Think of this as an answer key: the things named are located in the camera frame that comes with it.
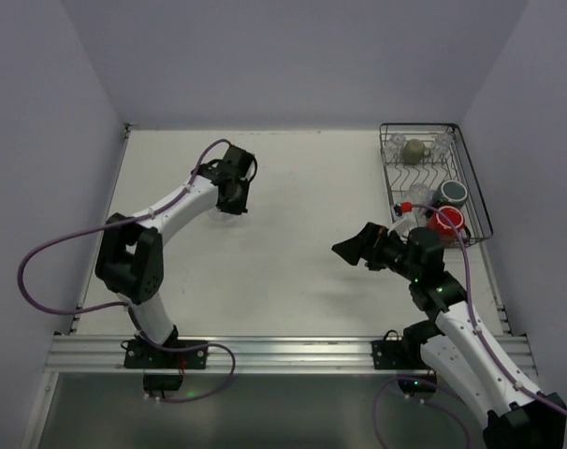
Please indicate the olive green mug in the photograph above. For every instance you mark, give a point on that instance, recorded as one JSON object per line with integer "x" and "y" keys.
{"x": 414, "y": 151}

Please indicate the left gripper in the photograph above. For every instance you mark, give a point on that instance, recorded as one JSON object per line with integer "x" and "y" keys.
{"x": 234, "y": 201}

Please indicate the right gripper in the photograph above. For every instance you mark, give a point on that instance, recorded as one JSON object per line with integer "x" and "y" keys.
{"x": 373, "y": 248}

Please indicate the red mug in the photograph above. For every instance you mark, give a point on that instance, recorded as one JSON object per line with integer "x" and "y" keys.
{"x": 450, "y": 224}

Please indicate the clear glass back right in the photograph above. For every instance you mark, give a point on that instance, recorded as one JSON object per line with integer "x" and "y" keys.
{"x": 441, "y": 145}

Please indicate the dark teal mug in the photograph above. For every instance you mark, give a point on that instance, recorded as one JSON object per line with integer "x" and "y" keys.
{"x": 452, "y": 193}

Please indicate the black wire dish rack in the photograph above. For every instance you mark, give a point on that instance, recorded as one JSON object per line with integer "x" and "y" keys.
{"x": 458, "y": 165}

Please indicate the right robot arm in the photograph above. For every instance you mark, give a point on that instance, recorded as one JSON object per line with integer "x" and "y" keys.
{"x": 511, "y": 408}

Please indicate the clear glass back left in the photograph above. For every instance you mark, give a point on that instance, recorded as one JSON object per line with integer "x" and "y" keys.
{"x": 393, "y": 147}

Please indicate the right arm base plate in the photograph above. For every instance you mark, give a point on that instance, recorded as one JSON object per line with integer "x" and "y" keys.
{"x": 390, "y": 353}

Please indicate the aluminium mounting rail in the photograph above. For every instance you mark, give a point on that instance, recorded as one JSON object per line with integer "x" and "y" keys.
{"x": 254, "y": 355}

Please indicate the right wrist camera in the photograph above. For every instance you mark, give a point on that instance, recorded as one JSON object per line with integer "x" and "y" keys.
{"x": 403, "y": 218}

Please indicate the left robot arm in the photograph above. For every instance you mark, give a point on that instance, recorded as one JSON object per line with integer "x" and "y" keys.
{"x": 130, "y": 261}

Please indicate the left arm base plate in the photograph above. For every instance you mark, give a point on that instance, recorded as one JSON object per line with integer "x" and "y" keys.
{"x": 179, "y": 354}

